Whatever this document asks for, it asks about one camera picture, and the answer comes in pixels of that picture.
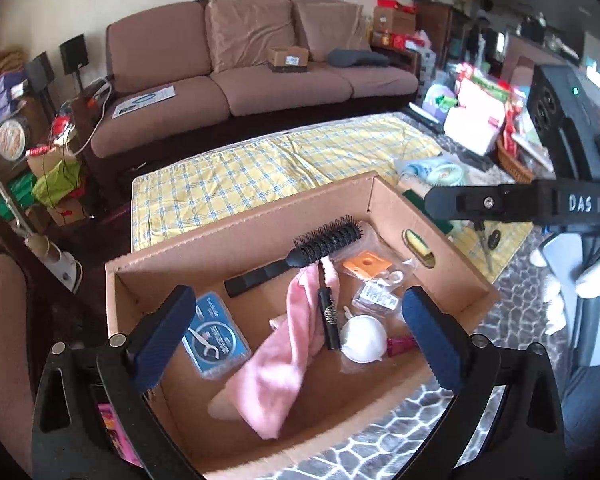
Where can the clear plastic packet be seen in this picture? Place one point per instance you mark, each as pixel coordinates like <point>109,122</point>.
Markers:
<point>377,297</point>

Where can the white tissue box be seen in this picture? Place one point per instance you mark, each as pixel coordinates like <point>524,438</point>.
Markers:
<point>470,130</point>

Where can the small red tube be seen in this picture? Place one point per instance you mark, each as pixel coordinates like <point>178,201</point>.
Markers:
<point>400,346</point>

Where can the dark wooden cabinet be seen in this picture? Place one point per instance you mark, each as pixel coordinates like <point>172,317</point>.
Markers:
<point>440,30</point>

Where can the brown armchair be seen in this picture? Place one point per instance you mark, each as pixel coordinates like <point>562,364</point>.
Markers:
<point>5,360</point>

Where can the blue floss pick box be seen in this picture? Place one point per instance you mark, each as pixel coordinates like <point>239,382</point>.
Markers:
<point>215,340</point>

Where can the pink printed packet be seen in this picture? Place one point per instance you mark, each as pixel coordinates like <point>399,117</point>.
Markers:
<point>117,430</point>

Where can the white cup face mask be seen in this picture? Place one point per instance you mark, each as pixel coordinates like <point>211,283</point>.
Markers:
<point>362,340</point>

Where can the pink towel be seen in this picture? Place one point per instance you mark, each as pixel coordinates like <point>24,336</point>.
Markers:
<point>280,360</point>

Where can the black remote control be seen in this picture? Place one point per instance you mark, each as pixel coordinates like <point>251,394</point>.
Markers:
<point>425,119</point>

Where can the green scouring pad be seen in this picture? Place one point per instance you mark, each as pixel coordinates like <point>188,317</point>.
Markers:
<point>415,194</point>

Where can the large cardboard box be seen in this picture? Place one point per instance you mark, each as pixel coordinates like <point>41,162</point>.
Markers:
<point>260,230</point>

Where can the person's dark trousers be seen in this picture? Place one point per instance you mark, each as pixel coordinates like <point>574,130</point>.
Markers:
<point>595,400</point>

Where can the white blue paper sheet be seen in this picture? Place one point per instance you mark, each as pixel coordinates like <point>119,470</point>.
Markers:
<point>142,102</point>

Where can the black mascara tube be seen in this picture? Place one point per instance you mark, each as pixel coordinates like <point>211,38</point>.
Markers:
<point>328,315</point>

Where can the black hair brush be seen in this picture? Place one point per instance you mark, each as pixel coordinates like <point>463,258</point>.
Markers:
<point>325,242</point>

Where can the yellow plaid cloth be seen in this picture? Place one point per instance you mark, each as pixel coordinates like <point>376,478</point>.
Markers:
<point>260,175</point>

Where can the wicker basket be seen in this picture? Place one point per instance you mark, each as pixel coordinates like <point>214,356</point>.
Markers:
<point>512,165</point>

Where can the black speaker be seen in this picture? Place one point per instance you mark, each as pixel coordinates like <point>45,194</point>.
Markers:
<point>73,54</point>
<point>40,72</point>

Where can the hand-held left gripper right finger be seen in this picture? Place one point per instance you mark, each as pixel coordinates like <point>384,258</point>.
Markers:
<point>432,340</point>

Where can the grey pillow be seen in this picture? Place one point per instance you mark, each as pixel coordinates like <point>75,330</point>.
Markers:
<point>357,57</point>

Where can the green bag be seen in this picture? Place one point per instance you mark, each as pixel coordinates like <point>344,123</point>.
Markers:
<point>55,185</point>

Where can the cardboard box red top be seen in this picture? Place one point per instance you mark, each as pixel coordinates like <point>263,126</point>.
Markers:
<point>395,20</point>

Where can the small cardboard box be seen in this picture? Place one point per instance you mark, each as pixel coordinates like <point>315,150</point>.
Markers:
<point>287,59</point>

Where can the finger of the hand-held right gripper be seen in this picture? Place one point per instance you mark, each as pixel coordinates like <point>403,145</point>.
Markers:
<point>480,202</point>

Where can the purple boxes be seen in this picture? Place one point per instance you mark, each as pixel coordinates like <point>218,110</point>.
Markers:
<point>0,102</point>

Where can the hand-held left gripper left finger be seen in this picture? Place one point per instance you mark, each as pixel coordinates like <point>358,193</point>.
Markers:
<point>160,340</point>

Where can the brown sofa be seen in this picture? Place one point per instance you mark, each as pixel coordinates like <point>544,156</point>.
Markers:
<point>280,90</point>

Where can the grey patterned blanket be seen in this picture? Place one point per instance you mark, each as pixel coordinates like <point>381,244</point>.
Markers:
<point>515,320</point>

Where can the white mop metal pole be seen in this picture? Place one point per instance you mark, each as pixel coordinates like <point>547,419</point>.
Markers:
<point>55,265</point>

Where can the green handheld fan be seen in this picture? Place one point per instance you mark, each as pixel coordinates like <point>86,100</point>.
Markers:
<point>450,172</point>

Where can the orange card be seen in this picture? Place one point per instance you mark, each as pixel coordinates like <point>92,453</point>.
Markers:
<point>380,266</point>

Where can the brown sofa cushion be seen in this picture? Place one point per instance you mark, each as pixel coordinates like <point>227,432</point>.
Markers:
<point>250,35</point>
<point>330,25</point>

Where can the purple green plastic containers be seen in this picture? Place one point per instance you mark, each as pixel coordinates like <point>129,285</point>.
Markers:
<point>440,100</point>

